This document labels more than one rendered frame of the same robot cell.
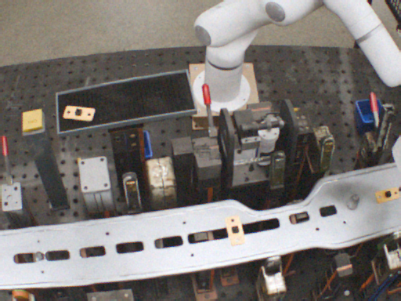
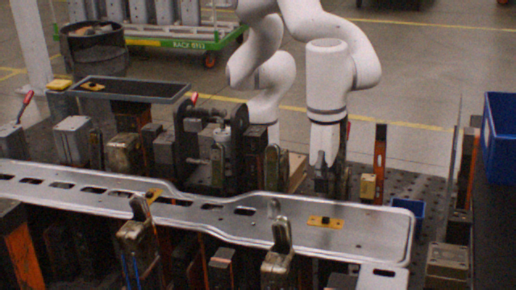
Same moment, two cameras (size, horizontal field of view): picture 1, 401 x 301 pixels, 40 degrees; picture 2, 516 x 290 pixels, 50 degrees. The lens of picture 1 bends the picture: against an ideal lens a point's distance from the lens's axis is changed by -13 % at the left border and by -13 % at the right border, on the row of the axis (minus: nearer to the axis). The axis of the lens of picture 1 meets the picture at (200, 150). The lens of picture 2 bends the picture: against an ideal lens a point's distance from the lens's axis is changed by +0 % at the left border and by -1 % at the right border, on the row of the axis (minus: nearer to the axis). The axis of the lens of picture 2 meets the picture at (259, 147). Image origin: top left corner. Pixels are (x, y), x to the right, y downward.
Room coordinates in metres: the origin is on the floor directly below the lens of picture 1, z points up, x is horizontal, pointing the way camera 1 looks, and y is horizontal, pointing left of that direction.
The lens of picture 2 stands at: (-0.20, -1.01, 1.76)
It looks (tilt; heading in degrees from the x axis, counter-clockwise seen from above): 27 degrees down; 33
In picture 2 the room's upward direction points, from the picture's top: 3 degrees counter-clockwise
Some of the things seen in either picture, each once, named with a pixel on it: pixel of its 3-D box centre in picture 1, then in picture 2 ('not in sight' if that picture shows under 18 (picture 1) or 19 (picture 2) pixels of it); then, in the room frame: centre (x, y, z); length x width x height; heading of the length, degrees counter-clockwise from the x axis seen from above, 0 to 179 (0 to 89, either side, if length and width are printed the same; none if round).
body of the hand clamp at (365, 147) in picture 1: (363, 169); (338, 226); (0.95, -0.51, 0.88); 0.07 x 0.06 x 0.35; 13
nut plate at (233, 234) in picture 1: (235, 230); (149, 195); (0.69, -0.09, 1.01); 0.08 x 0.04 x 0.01; 14
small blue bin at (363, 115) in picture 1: (369, 117); (405, 219); (1.26, -0.61, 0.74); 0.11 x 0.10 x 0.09; 103
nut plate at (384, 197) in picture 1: (388, 194); (325, 221); (0.79, -0.55, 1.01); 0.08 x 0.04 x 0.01; 103
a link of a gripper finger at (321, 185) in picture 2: not in sight; (320, 182); (0.74, -0.56, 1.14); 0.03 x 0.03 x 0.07; 13
